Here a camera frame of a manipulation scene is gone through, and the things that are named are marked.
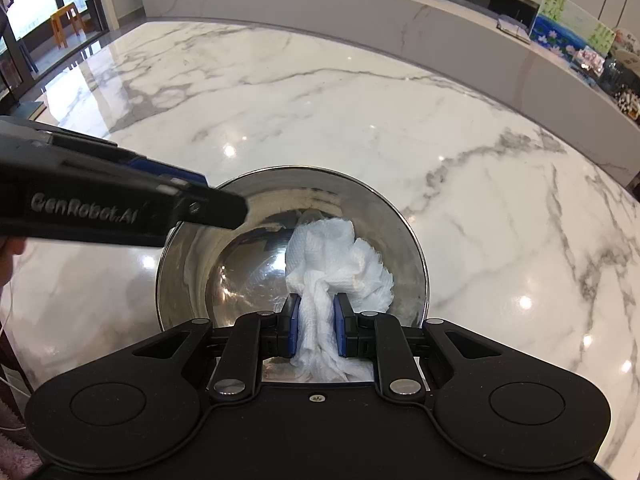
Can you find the black planter box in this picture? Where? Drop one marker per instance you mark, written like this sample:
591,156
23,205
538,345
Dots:
96,15

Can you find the pink fluffy clothing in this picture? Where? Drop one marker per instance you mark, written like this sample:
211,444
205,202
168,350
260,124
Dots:
15,440

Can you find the framed group photo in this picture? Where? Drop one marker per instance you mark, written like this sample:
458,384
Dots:
617,87

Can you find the orange wooden stool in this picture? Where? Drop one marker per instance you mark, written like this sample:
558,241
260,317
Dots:
69,20

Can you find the flat book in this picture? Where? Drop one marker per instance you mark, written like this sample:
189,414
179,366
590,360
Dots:
32,110

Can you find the white paper towel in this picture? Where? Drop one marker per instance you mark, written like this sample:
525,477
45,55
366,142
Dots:
330,255

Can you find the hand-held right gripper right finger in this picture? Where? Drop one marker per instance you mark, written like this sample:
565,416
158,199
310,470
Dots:
342,330

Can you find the open notebook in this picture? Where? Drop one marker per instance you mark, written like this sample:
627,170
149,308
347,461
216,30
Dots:
512,27

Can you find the stainless steel bowl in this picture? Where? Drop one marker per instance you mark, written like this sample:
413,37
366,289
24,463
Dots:
235,280

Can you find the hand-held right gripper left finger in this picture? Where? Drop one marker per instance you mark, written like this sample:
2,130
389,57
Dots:
293,330

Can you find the person's left hand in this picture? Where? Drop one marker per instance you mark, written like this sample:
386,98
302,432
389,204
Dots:
11,257

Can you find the lotus pond painting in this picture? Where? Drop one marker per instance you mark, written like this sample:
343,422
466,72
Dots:
570,27

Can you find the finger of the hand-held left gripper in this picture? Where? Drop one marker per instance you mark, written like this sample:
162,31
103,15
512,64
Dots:
165,170
210,207

